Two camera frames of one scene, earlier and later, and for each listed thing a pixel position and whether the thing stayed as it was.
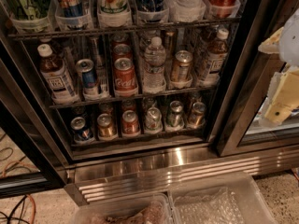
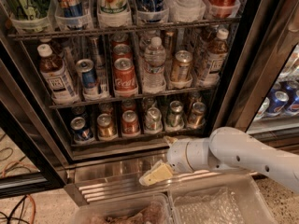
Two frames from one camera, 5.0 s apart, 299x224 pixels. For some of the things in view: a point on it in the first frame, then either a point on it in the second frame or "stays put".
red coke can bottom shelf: (131, 122) stays put
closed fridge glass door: (239, 128) stays put
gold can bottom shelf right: (196, 117) stays put
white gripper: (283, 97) -> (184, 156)
